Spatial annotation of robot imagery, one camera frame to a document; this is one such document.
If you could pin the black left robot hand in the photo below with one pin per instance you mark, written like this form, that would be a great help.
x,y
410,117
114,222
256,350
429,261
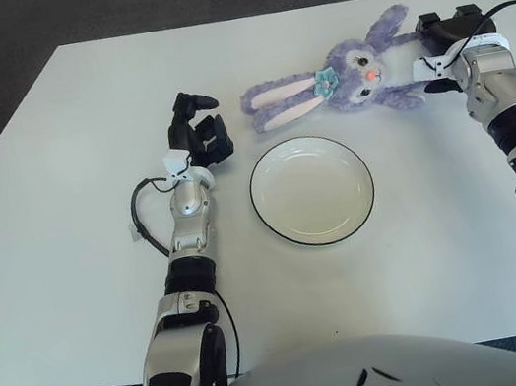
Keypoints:
x,y
193,139

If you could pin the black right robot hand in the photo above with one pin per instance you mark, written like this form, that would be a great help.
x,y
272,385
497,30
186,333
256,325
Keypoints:
x,y
459,30

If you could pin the purple plush bunny doll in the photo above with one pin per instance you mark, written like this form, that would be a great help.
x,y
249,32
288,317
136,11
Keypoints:
x,y
357,75

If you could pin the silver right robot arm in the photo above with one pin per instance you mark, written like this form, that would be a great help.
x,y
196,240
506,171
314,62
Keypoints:
x,y
492,76

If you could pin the white plate with black rim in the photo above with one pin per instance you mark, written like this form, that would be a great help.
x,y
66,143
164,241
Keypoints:
x,y
312,191

